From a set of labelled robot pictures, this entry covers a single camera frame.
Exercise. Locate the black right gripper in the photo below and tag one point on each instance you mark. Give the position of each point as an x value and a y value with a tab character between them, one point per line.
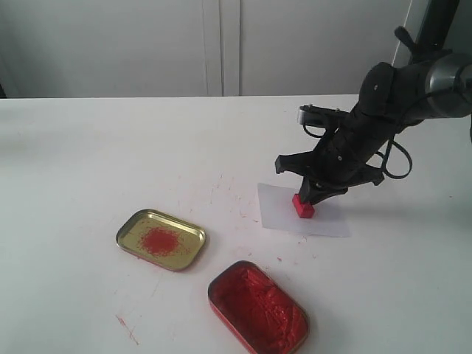
356	152

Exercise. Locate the red plastic stamp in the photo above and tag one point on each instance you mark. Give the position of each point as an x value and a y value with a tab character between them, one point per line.
303	210

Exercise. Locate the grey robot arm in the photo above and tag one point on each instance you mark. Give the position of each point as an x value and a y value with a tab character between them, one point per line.
434	88

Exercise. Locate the red ink pad tin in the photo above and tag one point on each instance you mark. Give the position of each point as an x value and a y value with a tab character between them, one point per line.
259	313

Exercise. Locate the white paper sheet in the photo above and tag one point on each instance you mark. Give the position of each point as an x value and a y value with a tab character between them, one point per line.
278	212

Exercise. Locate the gold tin lid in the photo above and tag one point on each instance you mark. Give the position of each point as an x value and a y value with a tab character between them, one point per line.
161	239

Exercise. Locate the white cabinet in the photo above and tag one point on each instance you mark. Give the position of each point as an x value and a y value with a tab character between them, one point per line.
197	48

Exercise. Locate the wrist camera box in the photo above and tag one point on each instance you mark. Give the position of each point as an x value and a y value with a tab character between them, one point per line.
318	117

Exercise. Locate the dark post at right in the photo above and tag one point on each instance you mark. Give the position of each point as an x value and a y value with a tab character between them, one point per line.
436	23

